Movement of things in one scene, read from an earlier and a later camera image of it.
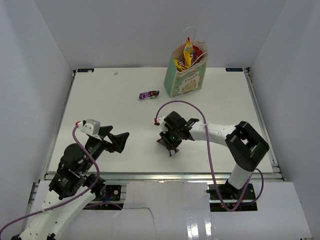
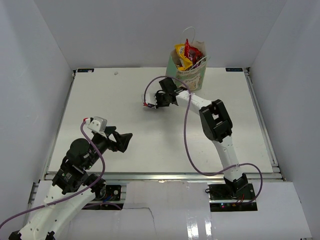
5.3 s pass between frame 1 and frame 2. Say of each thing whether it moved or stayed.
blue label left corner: stayed
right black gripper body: moved
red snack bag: moved
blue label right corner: stayed
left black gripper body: stayed
